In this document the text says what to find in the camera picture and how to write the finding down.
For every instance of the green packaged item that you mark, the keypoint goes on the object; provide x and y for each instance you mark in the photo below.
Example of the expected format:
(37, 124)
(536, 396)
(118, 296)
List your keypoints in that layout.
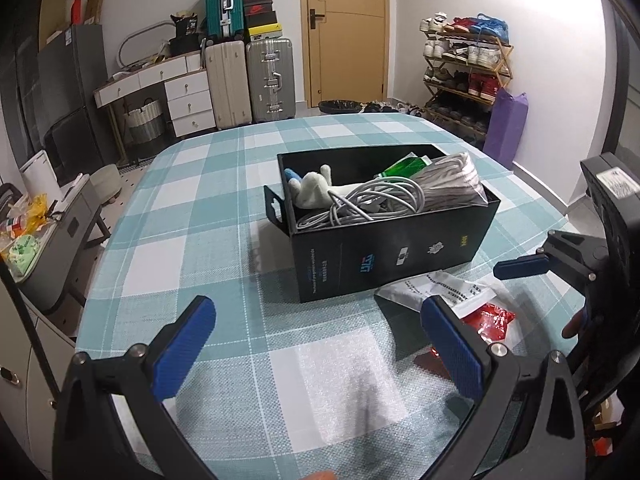
(24, 252)

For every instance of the red packet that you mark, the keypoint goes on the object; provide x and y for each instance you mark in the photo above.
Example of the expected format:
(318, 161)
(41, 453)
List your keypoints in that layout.
(489, 321)

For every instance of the blue bag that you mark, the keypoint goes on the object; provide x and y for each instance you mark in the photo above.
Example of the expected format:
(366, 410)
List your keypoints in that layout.
(492, 27)

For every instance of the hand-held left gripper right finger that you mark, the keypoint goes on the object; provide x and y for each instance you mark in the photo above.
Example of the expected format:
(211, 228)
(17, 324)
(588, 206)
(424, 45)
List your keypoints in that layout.
(452, 350)

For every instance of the purple bag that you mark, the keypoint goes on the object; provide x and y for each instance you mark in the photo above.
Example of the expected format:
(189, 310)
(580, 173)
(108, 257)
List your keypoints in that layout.
(507, 130)

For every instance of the grey refrigerator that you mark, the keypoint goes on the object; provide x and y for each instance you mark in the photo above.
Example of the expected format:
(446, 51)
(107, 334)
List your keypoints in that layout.
(75, 100)

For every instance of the white appliance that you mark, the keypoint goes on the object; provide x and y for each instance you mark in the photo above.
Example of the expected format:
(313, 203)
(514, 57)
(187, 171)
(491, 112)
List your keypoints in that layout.
(40, 175)

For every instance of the beige suitcase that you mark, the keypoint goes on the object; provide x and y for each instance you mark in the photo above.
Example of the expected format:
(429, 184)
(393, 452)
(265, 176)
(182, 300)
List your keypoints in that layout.
(229, 85)

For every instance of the teal suitcase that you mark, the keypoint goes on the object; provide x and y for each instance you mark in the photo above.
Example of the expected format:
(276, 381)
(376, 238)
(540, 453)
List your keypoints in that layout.
(224, 7)

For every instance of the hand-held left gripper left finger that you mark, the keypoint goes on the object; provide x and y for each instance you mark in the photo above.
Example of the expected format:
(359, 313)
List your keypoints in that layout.
(182, 350)

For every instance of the wooden shoe rack with shoes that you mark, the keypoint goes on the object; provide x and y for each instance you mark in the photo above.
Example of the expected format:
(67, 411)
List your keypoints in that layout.
(470, 55)

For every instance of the pile of shoes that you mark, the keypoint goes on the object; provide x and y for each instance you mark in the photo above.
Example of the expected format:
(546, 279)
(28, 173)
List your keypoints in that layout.
(395, 108)

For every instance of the black cardboard box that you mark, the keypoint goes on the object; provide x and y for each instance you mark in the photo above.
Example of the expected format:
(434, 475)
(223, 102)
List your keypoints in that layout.
(400, 255)

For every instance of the stack of shoe boxes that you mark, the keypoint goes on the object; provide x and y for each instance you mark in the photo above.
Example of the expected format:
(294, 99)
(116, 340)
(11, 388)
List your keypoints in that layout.
(261, 12)

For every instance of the oval mirror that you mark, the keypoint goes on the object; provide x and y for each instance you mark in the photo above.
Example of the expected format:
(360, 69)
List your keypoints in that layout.
(145, 35)

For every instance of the small blue object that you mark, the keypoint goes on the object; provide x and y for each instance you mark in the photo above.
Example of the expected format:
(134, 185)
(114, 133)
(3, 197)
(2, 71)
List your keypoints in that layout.
(292, 176)

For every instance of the cardboard boxes on refrigerator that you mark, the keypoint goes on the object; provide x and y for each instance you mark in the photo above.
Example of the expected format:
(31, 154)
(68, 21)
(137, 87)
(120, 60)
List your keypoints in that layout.
(70, 10)

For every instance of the yellow snack bag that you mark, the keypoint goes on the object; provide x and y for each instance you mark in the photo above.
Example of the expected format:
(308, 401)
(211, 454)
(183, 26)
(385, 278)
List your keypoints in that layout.
(42, 212)

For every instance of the person's right hand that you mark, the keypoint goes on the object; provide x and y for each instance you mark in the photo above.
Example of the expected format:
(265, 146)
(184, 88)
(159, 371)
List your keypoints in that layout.
(574, 325)

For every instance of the green packet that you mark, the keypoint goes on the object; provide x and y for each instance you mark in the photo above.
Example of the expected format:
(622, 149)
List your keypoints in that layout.
(405, 166)

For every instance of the silver suitcase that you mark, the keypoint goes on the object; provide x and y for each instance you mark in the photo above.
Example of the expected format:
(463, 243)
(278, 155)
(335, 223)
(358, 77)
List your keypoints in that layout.
(271, 80)

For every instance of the black paper bag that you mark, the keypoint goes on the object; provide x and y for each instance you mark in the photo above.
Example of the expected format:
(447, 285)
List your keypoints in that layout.
(186, 35)

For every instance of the round grey stool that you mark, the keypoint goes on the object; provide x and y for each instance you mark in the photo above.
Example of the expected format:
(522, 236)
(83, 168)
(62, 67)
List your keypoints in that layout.
(106, 182)

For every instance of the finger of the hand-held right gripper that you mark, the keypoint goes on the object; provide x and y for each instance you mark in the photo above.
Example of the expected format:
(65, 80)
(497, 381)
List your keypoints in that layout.
(520, 266)

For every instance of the white desk with drawers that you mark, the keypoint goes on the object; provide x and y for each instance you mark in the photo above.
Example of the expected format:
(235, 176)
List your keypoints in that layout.
(187, 105)

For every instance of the clear printed plastic bag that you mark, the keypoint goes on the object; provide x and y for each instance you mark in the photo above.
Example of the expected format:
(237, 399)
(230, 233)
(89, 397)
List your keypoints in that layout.
(440, 287)

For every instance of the woven laundry basket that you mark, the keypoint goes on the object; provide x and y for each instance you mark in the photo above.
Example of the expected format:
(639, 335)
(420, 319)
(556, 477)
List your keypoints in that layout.
(145, 125)

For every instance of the yellow wooden door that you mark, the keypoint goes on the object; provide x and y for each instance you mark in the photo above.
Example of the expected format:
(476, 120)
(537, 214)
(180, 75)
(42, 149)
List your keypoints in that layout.
(345, 35)

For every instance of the dark wardrobe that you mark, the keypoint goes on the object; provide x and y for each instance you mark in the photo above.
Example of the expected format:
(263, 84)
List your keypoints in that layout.
(22, 85)

